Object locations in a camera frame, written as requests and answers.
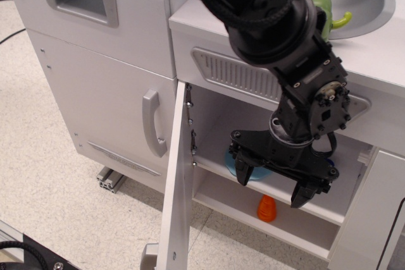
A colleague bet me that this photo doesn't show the green toy bell pepper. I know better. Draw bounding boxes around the green toy bell pepper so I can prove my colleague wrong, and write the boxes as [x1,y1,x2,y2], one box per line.
[312,0,352,42]

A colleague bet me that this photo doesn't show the black floor cable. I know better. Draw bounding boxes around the black floor cable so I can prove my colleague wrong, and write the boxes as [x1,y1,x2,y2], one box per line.
[0,0,27,45]

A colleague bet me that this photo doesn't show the white cabinet door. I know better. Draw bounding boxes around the white cabinet door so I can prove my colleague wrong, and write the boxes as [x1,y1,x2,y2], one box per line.
[328,150,404,269]
[156,81,194,269]

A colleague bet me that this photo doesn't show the blue toy grapes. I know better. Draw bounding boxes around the blue toy grapes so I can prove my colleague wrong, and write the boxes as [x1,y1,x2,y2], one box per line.
[326,159,335,167]

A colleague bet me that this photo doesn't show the grey fridge door handle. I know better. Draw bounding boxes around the grey fridge door handle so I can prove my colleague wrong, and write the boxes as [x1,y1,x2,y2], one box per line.
[142,89,167,157]

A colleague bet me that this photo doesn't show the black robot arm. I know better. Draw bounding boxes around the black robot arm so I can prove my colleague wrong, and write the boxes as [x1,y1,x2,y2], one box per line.
[201,0,351,208]

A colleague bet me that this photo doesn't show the white toy kitchen cabinet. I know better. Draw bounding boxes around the white toy kitchen cabinet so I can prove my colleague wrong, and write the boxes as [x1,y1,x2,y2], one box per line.
[157,0,404,269]

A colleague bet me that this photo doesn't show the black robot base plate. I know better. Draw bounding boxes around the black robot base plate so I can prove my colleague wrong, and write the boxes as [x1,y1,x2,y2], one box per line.
[0,233,80,270]

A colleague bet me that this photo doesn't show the aluminium extrusion foot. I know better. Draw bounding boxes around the aluminium extrusion foot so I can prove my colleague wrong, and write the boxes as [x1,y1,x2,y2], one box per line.
[96,166,127,193]

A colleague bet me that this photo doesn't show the white toy fridge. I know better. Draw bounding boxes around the white toy fridge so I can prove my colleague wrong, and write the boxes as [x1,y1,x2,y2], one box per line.
[14,0,177,192]

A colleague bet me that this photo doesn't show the grey vent panel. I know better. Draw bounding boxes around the grey vent panel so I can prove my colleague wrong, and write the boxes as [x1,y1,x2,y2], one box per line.
[191,47,371,126]

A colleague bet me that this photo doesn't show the light blue toy plate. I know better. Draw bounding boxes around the light blue toy plate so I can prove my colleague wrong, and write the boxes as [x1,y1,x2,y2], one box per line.
[224,152,273,181]

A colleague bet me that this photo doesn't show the orange toy carrot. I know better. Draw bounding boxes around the orange toy carrot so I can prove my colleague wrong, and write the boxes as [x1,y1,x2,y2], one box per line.
[257,195,277,223]

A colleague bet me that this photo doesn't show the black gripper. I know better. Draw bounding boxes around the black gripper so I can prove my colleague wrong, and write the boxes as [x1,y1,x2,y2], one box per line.
[229,130,339,208]

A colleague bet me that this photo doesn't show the silver fridge emblem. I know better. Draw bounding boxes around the silver fridge emblem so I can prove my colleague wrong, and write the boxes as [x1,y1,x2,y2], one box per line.
[87,141,161,176]

